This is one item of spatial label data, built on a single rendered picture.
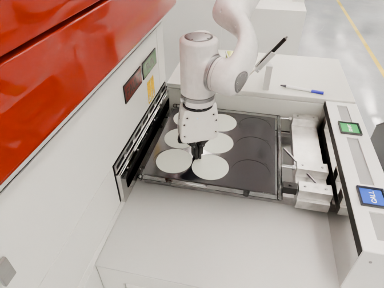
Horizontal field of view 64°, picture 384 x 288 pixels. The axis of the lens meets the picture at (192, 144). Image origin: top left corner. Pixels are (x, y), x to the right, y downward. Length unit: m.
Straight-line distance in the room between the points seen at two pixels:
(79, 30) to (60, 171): 0.23
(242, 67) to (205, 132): 0.21
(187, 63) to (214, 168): 0.30
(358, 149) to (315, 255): 0.30
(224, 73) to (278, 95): 0.45
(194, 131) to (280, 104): 0.40
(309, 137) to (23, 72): 0.84
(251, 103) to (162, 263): 0.60
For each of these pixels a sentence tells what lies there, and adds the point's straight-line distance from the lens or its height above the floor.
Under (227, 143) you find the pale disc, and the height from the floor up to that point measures 0.90.
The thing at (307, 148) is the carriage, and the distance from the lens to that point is 0.98.
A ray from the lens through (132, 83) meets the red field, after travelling 0.79.
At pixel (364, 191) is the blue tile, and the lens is 0.77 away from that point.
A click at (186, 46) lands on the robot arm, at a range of 0.66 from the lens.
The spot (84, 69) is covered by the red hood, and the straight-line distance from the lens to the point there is 0.49.
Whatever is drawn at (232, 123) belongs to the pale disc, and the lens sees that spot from 1.00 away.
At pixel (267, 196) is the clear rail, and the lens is 0.77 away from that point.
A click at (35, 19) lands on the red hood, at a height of 1.36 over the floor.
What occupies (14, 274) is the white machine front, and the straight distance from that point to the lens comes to 0.52.
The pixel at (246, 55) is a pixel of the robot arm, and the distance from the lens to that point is 0.66.
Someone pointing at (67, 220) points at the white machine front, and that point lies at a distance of 0.61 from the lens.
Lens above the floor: 1.46
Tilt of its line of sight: 38 degrees down
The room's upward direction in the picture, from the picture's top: straight up
